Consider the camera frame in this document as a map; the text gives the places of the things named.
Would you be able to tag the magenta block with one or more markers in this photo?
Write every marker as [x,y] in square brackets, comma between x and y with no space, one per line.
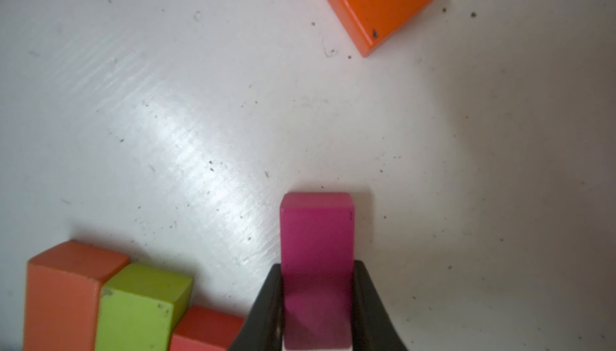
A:
[317,242]

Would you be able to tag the green block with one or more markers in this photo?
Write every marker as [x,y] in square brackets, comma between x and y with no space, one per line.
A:
[140,307]

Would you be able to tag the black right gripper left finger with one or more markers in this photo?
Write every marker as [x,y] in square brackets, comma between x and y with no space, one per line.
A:
[263,328]

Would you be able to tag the orange-red block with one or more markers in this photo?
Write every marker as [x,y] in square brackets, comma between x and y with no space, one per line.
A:
[62,295]

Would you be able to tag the red block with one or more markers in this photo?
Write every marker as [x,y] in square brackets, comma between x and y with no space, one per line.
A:
[205,329]

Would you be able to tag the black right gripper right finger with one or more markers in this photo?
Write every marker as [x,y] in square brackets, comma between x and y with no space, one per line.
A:
[372,329]

